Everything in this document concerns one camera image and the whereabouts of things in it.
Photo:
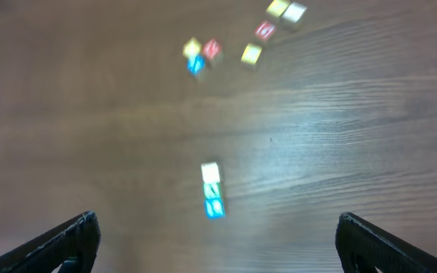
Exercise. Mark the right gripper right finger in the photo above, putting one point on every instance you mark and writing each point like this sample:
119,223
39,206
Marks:
364,247

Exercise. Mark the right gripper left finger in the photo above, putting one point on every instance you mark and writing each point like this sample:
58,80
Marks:
70,247

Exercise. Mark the cyan E letter block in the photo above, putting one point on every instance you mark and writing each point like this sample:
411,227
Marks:
214,208

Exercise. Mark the green V letter block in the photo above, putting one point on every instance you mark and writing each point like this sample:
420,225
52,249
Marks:
213,191

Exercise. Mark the white M violin block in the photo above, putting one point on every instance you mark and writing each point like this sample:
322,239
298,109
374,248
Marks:
210,173

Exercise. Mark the blue X letter block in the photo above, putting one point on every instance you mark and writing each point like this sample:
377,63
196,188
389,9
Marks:
196,66

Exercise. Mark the yellow block beside M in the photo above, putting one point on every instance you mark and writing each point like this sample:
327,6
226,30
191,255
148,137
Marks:
192,48

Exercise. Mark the plain yellow top block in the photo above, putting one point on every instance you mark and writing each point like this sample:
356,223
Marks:
251,56

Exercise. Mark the red M letter block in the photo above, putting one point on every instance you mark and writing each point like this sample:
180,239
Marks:
212,52

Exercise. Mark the red circle letter block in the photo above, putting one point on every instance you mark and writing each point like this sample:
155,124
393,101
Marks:
265,31

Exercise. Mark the far white picture block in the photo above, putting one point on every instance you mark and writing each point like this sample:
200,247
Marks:
293,15

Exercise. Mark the far yellow letter block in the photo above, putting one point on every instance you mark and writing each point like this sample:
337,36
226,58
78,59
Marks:
277,8

